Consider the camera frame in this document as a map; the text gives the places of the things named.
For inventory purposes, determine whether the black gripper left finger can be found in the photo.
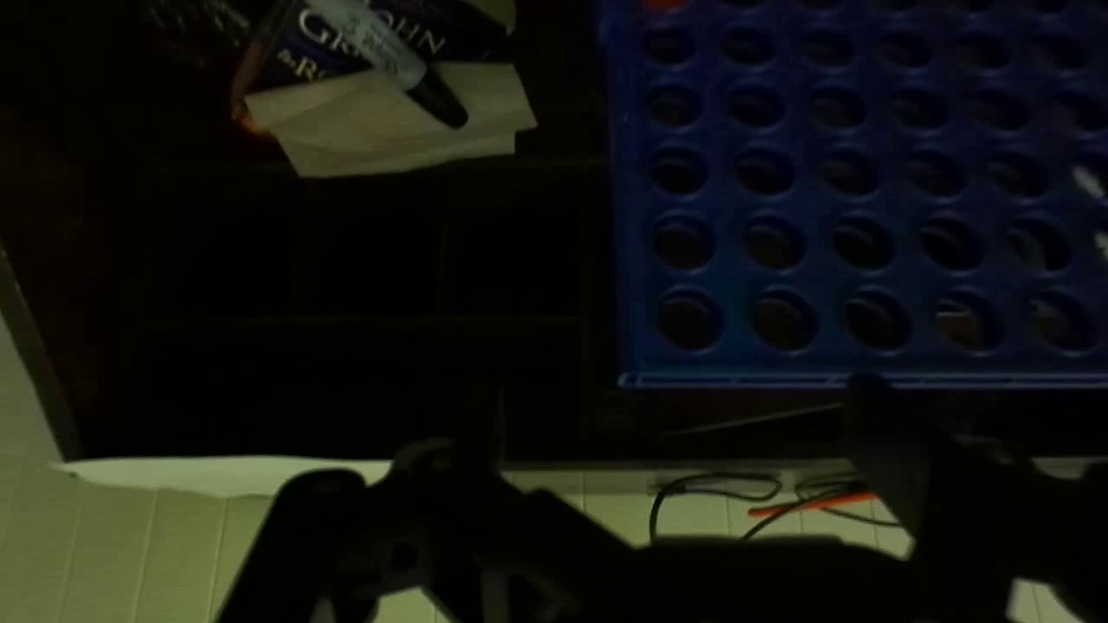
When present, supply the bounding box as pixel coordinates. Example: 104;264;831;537
219;376;634;623

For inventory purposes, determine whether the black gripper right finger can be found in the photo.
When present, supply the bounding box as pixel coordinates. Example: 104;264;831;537
845;372;1108;623

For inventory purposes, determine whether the blue connect four rack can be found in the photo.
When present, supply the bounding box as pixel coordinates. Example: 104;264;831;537
597;0;1108;393

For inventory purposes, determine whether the large white paper sheet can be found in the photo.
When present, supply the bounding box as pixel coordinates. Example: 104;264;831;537
57;453;401;500

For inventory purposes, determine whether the dark wooden writing desk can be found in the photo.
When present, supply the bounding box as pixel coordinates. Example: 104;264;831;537
0;0;1108;470

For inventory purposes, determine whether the black and silver pen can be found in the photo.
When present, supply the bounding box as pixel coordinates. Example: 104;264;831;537
304;0;476;131

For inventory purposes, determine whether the white red box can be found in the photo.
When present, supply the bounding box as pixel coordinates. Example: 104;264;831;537
149;0;516;131

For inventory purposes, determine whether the orange cable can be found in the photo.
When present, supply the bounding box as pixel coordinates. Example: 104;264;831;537
740;489;883;519

